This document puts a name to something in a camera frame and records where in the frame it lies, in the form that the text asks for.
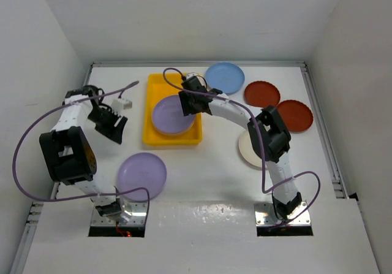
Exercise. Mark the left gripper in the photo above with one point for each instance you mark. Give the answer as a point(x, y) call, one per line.
point(114, 133)

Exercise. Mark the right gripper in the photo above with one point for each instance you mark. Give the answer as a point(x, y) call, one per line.
point(187, 108)

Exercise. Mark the purple plate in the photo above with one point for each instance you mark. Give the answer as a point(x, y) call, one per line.
point(142, 170)
point(168, 111)

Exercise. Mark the blue plate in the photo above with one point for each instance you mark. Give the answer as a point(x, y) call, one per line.
point(227, 77)

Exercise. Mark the cream white plate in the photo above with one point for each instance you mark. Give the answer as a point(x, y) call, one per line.
point(247, 152)

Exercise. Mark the red-brown plate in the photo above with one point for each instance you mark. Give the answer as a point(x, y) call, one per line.
point(296, 115)
point(261, 94)

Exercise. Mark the pink plate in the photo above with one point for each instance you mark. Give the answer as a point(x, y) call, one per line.
point(172, 130)

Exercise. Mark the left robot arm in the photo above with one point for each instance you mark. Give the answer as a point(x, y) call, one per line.
point(68, 155)

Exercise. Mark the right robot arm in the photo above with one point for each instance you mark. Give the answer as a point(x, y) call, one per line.
point(268, 134)

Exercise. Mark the yellow plastic bin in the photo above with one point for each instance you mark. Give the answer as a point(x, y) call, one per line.
point(158, 89)

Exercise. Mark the white front cover board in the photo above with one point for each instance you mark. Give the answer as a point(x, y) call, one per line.
point(202, 237)

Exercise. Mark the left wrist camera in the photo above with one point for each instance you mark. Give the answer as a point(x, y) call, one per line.
point(120, 104)

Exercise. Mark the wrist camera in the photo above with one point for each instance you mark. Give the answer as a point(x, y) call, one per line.
point(120, 104)
point(190, 77)

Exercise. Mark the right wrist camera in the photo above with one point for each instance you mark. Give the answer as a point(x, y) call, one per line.
point(190, 77)

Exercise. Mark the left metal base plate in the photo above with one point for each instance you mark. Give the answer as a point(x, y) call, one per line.
point(131, 214)

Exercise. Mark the metal base plate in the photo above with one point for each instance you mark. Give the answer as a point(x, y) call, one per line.
point(131, 214)
point(265, 215)

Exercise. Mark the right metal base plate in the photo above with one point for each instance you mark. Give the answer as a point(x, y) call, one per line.
point(265, 215)

